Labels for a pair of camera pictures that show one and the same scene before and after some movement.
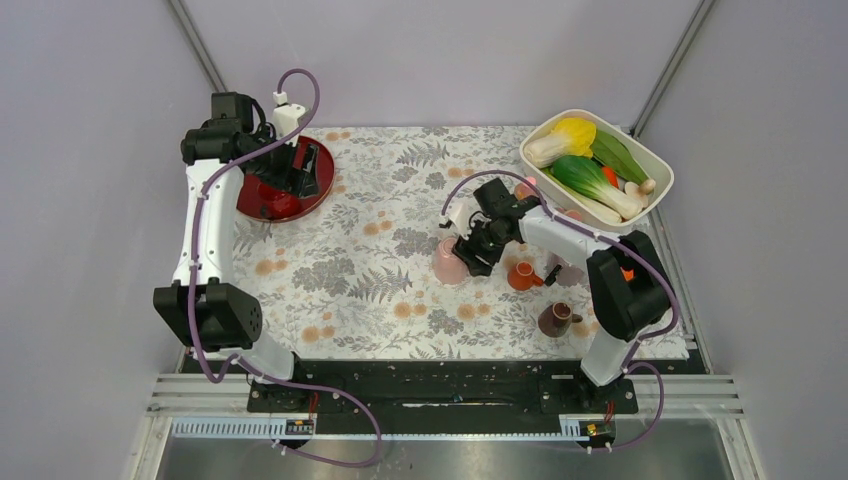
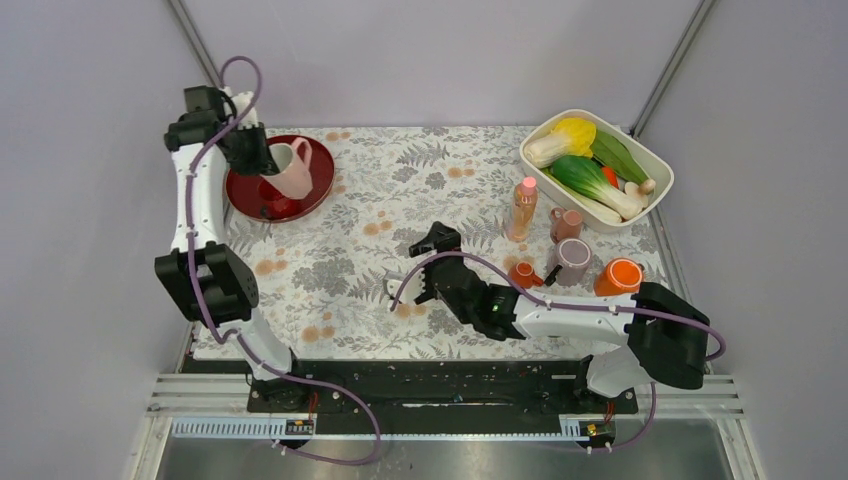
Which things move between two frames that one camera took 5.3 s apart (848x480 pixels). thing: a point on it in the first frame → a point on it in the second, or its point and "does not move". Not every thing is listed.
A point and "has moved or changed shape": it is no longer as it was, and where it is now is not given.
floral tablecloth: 371,274 does not move
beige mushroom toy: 640,192 does not move
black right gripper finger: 468,249 → 441,239
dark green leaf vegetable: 615,154 does not move
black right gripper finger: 480,258 → 412,290
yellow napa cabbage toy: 569,137 does not move
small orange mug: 521,277 does not move
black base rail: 442,387 does not move
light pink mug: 449,267 has moved or changed shape
